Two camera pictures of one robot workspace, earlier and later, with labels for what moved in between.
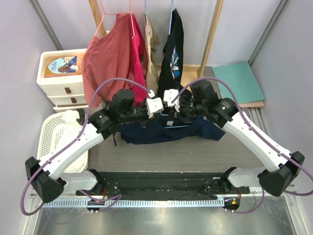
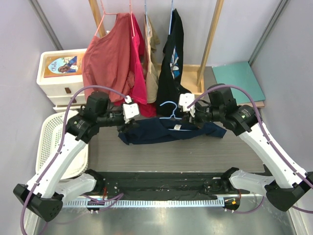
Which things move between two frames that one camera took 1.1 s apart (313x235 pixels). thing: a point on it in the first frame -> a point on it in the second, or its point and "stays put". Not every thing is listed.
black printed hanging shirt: x=170 y=71 stays put
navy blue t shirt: x=167 y=128 stays put
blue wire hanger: x=180 y=126 -> x=173 y=116
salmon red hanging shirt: x=109 y=57 stays put
